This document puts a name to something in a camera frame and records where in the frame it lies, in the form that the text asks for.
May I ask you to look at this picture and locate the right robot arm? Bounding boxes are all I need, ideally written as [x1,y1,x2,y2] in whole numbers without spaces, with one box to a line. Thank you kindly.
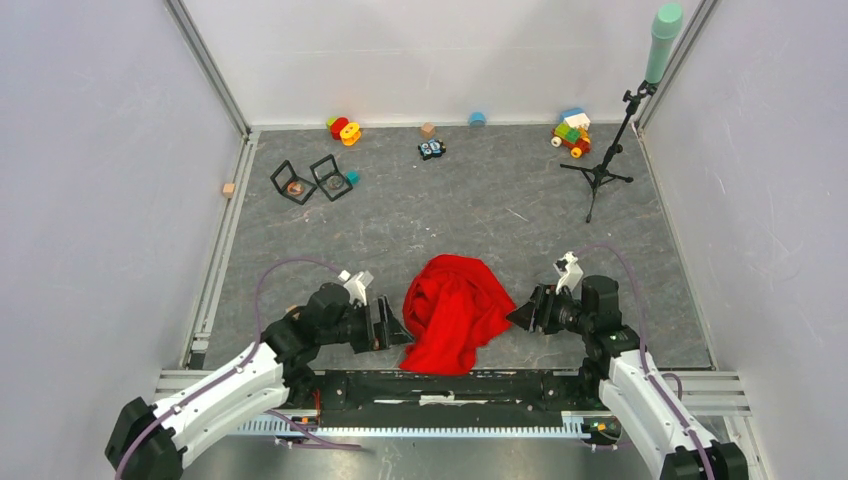
[507,275,750,479]

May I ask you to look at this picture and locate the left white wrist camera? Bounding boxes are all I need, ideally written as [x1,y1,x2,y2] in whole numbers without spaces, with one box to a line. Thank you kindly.
[337,270,374,306]

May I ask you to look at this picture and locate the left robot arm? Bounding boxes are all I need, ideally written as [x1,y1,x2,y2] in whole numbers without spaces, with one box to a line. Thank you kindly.
[104,283,414,479]

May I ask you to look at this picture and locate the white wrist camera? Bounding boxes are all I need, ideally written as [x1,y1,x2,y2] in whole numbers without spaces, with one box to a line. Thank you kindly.
[337,270,374,306]
[554,251,584,294]

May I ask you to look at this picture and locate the green microphone on tripod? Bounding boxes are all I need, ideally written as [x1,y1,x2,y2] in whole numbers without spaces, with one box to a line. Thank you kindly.
[560,2,684,223]

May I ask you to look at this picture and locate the red yellow green toy blocks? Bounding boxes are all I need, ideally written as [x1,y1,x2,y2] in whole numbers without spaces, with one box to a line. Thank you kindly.
[326,117,362,146]

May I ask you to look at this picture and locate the black display case left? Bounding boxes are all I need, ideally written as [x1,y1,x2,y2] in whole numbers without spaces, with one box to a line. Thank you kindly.
[270,160,317,205]

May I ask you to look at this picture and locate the teal cube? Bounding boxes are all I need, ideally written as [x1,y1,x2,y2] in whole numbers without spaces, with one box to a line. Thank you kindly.
[345,171,360,185]

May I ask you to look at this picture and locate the colourful brick toy car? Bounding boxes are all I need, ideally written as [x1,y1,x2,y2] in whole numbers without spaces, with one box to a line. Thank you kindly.
[549,107,592,159]

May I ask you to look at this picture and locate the black display case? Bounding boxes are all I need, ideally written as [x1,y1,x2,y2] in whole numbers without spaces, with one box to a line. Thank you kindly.
[310,154,353,202]
[270,160,317,205]

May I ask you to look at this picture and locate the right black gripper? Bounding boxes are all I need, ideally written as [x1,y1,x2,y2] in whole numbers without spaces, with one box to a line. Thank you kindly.
[503,283,592,335]

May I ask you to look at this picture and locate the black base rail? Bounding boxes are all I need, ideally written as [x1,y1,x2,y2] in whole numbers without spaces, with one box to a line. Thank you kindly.
[283,369,611,429]

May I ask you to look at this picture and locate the round dark brooch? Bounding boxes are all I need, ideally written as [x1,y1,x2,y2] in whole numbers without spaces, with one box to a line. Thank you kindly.
[327,175,345,190]

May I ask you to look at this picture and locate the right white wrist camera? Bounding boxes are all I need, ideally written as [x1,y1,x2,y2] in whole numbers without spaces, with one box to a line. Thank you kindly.
[554,251,584,294]

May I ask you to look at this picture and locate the red t-shirt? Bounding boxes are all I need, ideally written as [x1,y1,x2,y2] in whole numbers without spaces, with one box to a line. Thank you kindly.
[400,254,516,376]

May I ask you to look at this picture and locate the blue cylinder block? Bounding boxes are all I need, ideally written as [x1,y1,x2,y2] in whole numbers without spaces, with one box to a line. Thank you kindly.
[467,111,487,128]

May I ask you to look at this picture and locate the black display case right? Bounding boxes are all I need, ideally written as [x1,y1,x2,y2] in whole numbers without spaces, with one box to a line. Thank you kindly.
[310,154,353,202]

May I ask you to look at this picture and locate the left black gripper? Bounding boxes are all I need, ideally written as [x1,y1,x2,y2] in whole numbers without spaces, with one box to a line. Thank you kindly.
[319,294,415,354]

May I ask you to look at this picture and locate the brown wooden cube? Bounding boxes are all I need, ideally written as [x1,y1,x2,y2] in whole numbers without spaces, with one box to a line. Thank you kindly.
[419,122,436,139]

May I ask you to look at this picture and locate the round orange brooch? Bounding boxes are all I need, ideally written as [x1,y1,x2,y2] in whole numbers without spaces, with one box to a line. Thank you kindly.
[286,181,305,196]

